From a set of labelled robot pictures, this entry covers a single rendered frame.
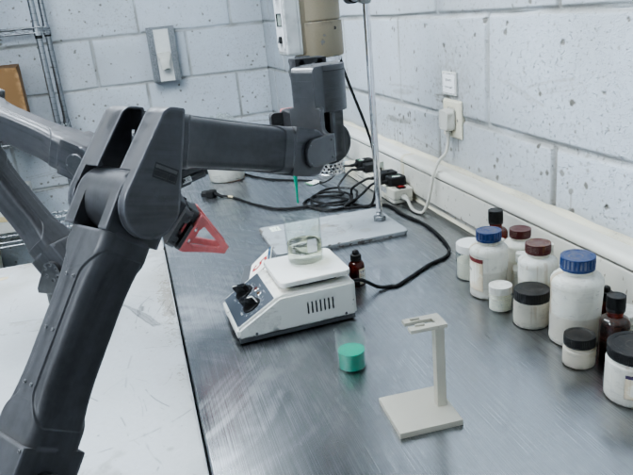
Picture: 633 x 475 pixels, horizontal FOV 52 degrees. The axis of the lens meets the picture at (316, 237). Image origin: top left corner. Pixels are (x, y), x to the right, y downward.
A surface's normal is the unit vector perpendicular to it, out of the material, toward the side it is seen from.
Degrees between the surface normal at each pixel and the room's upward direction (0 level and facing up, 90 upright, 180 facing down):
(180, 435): 0
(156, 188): 90
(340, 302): 90
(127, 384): 0
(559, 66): 90
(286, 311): 90
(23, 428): 53
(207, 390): 0
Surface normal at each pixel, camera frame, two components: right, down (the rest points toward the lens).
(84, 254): -0.54, -0.31
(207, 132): 0.86, 0.07
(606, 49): -0.96, 0.18
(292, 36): 0.28, 0.29
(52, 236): 0.70, -0.52
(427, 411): -0.09, -0.94
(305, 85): -0.61, 0.30
